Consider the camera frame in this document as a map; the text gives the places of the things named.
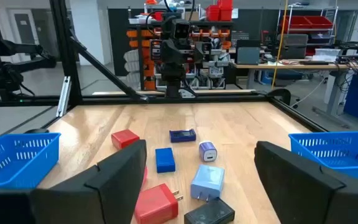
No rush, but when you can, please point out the parts rack with orange bins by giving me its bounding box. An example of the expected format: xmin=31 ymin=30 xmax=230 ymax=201
xmin=123 ymin=20 xmax=234 ymax=91

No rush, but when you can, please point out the red plastic tray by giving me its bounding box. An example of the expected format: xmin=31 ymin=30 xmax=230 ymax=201
xmin=282 ymin=15 xmax=313 ymax=32
xmin=305 ymin=15 xmax=334 ymax=30

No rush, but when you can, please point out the red wall charger with prongs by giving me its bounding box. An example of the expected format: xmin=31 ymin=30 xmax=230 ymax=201
xmin=134 ymin=183 xmax=184 ymax=224

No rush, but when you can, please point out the black curved frame hook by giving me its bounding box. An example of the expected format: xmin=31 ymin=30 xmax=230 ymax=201
xmin=265 ymin=88 xmax=292 ymax=106

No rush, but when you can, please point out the purple white USB charger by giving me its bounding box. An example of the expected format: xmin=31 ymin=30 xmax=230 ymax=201
xmin=198 ymin=140 xmax=218 ymax=163

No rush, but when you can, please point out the yellow cable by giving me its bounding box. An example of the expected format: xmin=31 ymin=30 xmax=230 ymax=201
xmin=270 ymin=0 xmax=289 ymax=91

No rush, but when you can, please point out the dark grey laptop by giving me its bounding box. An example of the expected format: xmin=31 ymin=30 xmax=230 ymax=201
xmin=236 ymin=39 xmax=262 ymax=66

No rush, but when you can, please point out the red storage bin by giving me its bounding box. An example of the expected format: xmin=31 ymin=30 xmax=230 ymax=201
xmin=218 ymin=0 xmax=234 ymax=22
xmin=205 ymin=4 xmax=221 ymax=22

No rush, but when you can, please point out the white black arm base bracket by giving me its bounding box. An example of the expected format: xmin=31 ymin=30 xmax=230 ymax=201
xmin=178 ymin=88 xmax=198 ymax=99

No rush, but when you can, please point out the red rectangular adapter block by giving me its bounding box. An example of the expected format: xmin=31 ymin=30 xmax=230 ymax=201
xmin=111 ymin=129 xmax=140 ymax=151

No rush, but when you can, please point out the metal wire shelf rack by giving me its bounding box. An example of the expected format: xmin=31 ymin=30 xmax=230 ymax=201
xmin=277 ymin=4 xmax=339 ymax=58

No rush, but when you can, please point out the wooden top desk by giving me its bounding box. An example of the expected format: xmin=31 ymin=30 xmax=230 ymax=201
xmin=233 ymin=60 xmax=358 ymax=128

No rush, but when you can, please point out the dark blue device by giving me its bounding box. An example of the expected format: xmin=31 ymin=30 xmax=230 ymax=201
xmin=169 ymin=128 xmax=197 ymax=144

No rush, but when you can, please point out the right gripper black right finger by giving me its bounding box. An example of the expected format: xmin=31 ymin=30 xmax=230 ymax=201
xmin=254 ymin=141 xmax=358 ymax=224

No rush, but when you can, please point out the blue rectangular block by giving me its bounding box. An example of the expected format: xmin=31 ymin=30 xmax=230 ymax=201
xmin=155 ymin=147 xmax=177 ymax=174

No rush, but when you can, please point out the blue slotted plastic basket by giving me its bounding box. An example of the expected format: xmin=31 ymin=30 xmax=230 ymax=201
xmin=0 ymin=132 xmax=62 ymax=190
xmin=288 ymin=131 xmax=358 ymax=187

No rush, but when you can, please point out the black wall charger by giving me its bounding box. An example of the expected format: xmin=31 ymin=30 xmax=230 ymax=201
xmin=183 ymin=197 xmax=236 ymax=224

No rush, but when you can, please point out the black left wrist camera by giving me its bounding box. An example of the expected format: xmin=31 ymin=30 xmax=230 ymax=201
xmin=170 ymin=18 xmax=192 ymax=40

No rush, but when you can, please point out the light blue wall charger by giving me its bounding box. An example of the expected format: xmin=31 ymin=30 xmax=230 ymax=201
xmin=190 ymin=164 xmax=226 ymax=202

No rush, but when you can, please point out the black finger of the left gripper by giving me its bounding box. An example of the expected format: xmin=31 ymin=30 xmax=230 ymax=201
xmin=188 ymin=42 xmax=211 ymax=63
xmin=151 ymin=39 xmax=174 ymax=63

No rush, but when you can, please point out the silver aluminium bar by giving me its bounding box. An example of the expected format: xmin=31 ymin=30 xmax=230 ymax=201
xmin=56 ymin=76 xmax=72 ymax=118

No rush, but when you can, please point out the black aluminium table frame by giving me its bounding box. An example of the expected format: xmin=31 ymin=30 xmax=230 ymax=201
xmin=0 ymin=0 xmax=328 ymax=147

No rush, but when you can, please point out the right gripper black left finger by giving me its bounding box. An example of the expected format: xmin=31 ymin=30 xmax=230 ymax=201
xmin=31 ymin=139 xmax=147 ymax=224

